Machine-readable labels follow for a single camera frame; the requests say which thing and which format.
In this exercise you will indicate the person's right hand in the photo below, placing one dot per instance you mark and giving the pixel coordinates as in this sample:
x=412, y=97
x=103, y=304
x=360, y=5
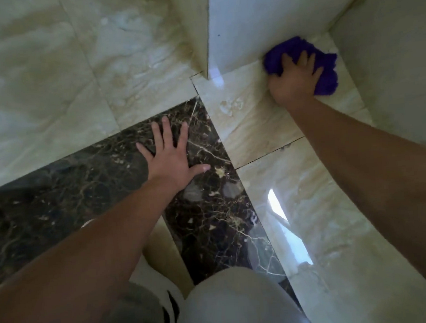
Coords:
x=293, y=83

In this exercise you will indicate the person's left hand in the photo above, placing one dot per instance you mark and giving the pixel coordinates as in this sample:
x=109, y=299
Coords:
x=169, y=166

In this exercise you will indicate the person's left little finger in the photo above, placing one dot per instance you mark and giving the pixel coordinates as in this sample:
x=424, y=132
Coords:
x=144, y=152

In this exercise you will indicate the person's left middle finger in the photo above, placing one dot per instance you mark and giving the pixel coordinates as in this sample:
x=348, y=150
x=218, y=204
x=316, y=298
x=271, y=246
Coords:
x=168, y=132

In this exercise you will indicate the person's right fingers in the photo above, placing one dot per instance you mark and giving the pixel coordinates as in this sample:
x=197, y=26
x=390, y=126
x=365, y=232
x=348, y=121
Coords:
x=303, y=61

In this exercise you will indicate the person's left thumb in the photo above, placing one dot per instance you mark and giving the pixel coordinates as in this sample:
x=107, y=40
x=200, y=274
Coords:
x=200, y=169

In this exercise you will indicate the purple microfibre cloth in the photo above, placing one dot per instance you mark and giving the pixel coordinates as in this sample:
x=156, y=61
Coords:
x=325, y=66

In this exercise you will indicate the person's right forearm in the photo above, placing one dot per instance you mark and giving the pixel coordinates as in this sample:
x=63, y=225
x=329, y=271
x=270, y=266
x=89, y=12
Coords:
x=375, y=161

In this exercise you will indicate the person's left forearm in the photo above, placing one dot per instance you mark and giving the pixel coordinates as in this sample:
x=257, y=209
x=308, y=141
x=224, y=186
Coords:
x=95, y=260

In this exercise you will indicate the person's leg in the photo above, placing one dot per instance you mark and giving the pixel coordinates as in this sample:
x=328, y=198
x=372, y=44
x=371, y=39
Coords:
x=166, y=251

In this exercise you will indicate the grey shorts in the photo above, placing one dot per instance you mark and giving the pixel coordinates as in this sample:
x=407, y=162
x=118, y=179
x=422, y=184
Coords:
x=239, y=304

